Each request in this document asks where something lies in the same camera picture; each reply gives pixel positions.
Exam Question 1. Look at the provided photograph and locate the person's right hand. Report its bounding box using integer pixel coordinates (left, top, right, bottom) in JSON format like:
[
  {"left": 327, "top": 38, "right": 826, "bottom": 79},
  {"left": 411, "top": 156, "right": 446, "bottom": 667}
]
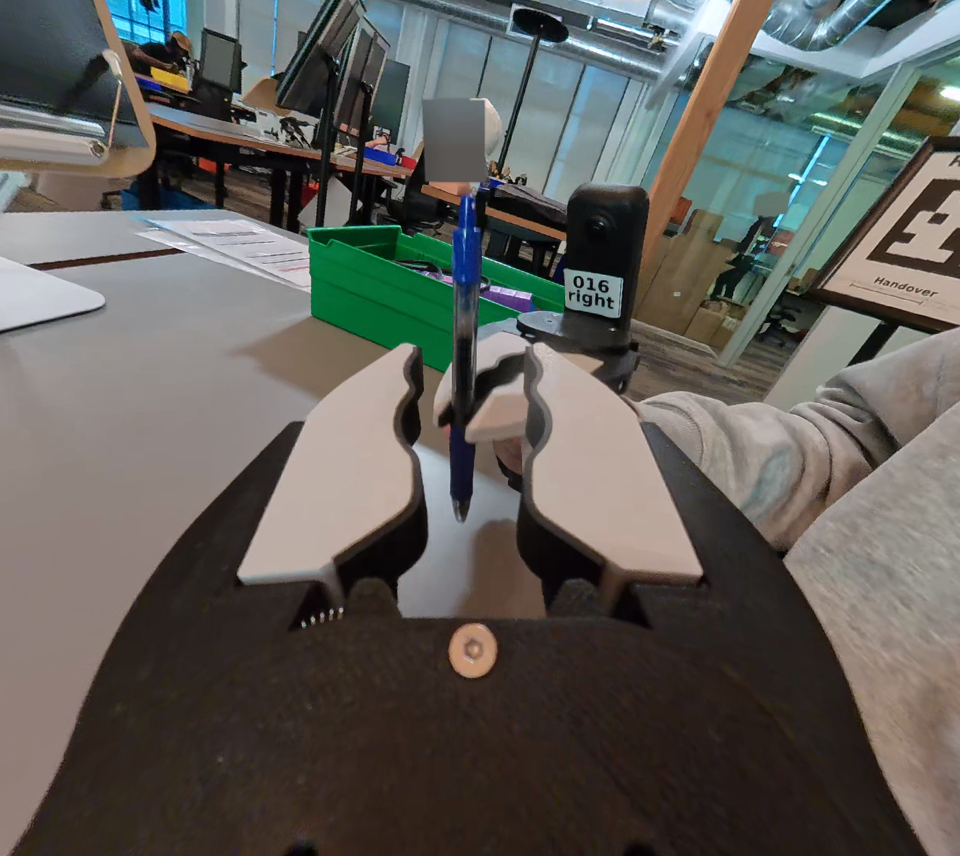
[{"left": 491, "top": 432, "right": 531, "bottom": 493}]

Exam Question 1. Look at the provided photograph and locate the printed paper sheet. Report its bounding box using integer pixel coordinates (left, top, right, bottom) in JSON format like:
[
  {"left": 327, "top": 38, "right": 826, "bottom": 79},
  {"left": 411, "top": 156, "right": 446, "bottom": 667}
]
[{"left": 137, "top": 217, "right": 313, "bottom": 289}]

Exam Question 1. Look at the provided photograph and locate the purple block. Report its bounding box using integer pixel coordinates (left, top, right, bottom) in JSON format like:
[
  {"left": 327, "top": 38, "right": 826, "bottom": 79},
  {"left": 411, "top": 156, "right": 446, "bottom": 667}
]
[{"left": 480, "top": 282, "right": 538, "bottom": 314}]

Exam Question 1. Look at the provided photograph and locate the slanted wooden beam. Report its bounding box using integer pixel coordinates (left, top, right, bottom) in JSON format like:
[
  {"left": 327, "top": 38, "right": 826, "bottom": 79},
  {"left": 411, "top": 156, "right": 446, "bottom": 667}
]
[{"left": 637, "top": 0, "right": 828, "bottom": 261}]

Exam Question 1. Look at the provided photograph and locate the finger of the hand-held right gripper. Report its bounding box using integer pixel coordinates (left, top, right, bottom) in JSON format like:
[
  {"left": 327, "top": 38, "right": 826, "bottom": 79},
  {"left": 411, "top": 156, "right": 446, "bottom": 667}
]
[
  {"left": 465, "top": 387, "right": 536, "bottom": 445},
  {"left": 433, "top": 333, "right": 528, "bottom": 427}
]

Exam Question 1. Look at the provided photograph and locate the wooden workbench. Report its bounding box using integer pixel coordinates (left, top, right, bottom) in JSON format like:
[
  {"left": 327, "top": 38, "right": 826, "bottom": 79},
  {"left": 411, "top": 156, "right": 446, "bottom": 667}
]
[{"left": 146, "top": 100, "right": 415, "bottom": 212}]

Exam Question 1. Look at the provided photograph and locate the person's right forearm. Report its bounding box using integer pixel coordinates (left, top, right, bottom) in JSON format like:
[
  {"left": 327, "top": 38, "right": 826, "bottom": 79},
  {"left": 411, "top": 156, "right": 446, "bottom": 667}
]
[{"left": 633, "top": 327, "right": 960, "bottom": 555}]

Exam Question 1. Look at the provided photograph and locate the large desk monitor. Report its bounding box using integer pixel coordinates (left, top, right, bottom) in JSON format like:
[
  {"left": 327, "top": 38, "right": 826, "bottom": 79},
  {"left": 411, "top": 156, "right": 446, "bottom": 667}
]
[{"left": 0, "top": 0, "right": 159, "bottom": 180}]

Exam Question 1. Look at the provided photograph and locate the black monitor on stand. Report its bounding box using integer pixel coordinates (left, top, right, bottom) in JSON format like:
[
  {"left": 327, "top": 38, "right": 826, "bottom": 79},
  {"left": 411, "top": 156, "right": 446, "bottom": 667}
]
[
  {"left": 274, "top": 0, "right": 369, "bottom": 227},
  {"left": 196, "top": 28, "right": 245, "bottom": 92},
  {"left": 341, "top": 20, "right": 393, "bottom": 137},
  {"left": 371, "top": 60, "right": 412, "bottom": 141}
]

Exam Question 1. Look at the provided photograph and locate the black floor lamp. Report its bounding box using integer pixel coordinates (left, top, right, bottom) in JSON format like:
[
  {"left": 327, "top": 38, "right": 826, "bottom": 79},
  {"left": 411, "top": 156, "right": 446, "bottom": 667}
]
[{"left": 498, "top": 3, "right": 570, "bottom": 163}]

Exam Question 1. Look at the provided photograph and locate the framed marker sign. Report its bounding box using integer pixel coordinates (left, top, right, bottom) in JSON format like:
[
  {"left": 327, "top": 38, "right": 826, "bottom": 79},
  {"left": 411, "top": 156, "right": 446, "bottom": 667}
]
[{"left": 810, "top": 136, "right": 960, "bottom": 336}]

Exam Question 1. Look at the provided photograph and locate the grey desk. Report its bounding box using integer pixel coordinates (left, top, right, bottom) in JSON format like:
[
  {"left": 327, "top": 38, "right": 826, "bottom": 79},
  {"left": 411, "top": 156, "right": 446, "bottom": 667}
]
[{"left": 0, "top": 211, "right": 549, "bottom": 856}]

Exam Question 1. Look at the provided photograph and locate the blue ballpoint pen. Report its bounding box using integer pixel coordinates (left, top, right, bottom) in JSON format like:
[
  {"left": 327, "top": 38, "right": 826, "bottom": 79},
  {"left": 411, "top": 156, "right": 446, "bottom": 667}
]
[{"left": 447, "top": 191, "right": 483, "bottom": 524}]

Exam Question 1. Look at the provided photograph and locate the stack of cardboard boxes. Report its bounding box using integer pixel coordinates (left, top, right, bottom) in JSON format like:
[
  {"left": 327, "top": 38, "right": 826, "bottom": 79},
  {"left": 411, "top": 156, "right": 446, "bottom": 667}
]
[{"left": 651, "top": 207, "right": 755, "bottom": 351}]

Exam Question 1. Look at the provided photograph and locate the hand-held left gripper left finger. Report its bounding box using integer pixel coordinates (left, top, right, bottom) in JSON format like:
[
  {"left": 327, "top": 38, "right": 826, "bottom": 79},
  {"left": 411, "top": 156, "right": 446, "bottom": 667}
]
[{"left": 235, "top": 343, "right": 430, "bottom": 608}]

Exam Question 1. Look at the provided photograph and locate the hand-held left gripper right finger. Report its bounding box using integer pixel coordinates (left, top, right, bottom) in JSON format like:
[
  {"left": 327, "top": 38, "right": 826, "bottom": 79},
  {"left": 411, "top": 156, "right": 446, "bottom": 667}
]
[{"left": 516, "top": 344, "right": 708, "bottom": 587}]

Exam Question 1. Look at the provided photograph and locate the white monitor base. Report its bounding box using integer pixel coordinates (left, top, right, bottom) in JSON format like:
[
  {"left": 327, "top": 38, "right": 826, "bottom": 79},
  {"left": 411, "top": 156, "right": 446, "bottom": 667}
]
[{"left": 0, "top": 255, "right": 107, "bottom": 334}]

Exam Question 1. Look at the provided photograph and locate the green plastic bin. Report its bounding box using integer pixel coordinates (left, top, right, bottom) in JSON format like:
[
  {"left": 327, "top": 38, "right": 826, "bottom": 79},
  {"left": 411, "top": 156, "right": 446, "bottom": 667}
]
[{"left": 306, "top": 224, "right": 566, "bottom": 373}]

